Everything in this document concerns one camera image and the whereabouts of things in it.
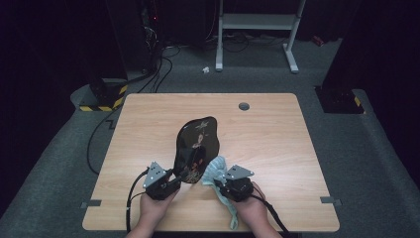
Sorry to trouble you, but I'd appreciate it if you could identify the white metal stand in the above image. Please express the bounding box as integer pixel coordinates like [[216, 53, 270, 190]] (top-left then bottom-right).
[[215, 0, 306, 74]]

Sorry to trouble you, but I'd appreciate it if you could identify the hand-held gripper cable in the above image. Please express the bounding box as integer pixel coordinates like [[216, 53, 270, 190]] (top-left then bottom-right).
[[125, 167, 152, 234], [251, 193, 291, 238]]

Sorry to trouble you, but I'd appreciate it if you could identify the black yellow striped base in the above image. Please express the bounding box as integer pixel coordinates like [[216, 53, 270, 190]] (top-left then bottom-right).
[[315, 86, 367, 115], [78, 77, 129, 113]]

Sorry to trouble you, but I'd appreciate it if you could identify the black floor cable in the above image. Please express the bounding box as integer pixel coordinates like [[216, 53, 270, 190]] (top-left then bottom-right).
[[86, 107, 122, 176]]

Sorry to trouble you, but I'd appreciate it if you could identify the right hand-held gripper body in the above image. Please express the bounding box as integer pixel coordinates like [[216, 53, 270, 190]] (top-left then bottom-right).
[[219, 164, 256, 203]]

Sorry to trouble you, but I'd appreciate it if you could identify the left hand-held gripper cable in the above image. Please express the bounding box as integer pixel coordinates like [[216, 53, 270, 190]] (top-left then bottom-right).
[[125, 167, 152, 234]]

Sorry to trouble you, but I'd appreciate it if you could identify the grey table edge bracket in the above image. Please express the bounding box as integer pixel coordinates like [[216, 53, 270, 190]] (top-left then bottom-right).
[[80, 199, 103, 210], [320, 195, 343, 207]]

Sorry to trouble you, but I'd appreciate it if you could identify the light blue fluffy cloth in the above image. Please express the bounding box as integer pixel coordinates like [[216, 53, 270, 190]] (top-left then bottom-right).
[[201, 156, 240, 231]]

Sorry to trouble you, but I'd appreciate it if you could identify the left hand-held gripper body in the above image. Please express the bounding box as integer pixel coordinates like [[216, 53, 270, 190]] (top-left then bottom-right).
[[142, 161, 176, 200]]

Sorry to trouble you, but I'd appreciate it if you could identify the black equipment rack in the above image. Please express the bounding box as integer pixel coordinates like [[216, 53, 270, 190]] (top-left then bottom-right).
[[105, 0, 166, 75]]

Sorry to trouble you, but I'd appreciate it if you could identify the right hand-held gripper cable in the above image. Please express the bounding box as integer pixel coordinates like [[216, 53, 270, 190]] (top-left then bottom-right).
[[251, 193, 291, 238]]

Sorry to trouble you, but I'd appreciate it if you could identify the person's left hand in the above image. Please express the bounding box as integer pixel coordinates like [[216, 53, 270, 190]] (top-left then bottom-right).
[[140, 190, 179, 231]]

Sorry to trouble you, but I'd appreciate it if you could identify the person's right hand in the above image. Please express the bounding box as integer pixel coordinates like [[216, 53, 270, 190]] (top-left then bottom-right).
[[232, 181, 270, 229]]

